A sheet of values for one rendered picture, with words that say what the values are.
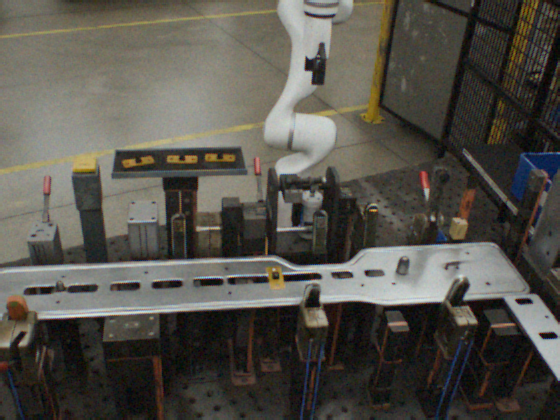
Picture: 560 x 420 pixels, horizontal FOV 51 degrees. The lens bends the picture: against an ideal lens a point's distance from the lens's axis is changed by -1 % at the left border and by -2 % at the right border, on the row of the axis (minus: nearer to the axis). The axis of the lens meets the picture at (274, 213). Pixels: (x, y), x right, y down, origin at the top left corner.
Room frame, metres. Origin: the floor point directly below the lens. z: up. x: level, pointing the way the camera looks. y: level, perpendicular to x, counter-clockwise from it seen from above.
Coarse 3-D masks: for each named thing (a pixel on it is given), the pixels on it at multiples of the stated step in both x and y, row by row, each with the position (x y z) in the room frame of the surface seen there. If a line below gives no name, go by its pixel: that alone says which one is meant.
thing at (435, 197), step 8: (440, 168) 1.41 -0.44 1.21; (432, 176) 1.41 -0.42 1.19; (440, 176) 1.37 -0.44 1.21; (448, 176) 1.37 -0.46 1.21; (432, 184) 1.40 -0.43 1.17; (440, 184) 1.40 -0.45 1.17; (432, 192) 1.39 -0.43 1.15; (440, 192) 1.40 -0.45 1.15; (432, 200) 1.38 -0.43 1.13; (440, 200) 1.39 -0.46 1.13; (432, 208) 1.39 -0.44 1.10; (440, 208) 1.38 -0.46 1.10
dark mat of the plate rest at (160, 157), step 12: (120, 156) 1.45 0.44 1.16; (132, 156) 1.45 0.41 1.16; (144, 156) 1.46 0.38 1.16; (156, 156) 1.46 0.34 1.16; (204, 156) 1.48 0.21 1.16; (240, 156) 1.50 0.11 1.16; (120, 168) 1.38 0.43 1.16; (132, 168) 1.39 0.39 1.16; (144, 168) 1.39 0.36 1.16; (156, 168) 1.40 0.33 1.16; (168, 168) 1.40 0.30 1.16; (180, 168) 1.40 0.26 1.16; (192, 168) 1.41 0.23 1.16; (204, 168) 1.41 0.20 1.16; (216, 168) 1.42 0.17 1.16; (228, 168) 1.42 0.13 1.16; (240, 168) 1.43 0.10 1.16
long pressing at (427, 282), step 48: (0, 288) 1.05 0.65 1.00; (144, 288) 1.09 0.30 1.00; (192, 288) 1.10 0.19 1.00; (240, 288) 1.11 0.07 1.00; (288, 288) 1.12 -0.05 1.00; (336, 288) 1.14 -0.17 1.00; (384, 288) 1.15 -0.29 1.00; (432, 288) 1.16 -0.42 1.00; (480, 288) 1.18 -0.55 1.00; (528, 288) 1.19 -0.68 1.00
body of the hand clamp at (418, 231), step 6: (420, 216) 1.42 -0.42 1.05; (414, 222) 1.43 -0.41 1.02; (420, 222) 1.39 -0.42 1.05; (414, 228) 1.42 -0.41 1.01; (420, 228) 1.38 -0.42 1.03; (426, 228) 1.38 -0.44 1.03; (432, 228) 1.38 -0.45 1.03; (438, 228) 1.38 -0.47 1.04; (414, 234) 1.41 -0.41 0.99; (420, 234) 1.38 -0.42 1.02; (426, 234) 1.38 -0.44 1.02; (432, 234) 1.38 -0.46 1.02; (414, 240) 1.41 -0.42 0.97; (420, 240) 1.37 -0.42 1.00; (426, 240) 1.38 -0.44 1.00; (432, 240) 1.38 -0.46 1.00
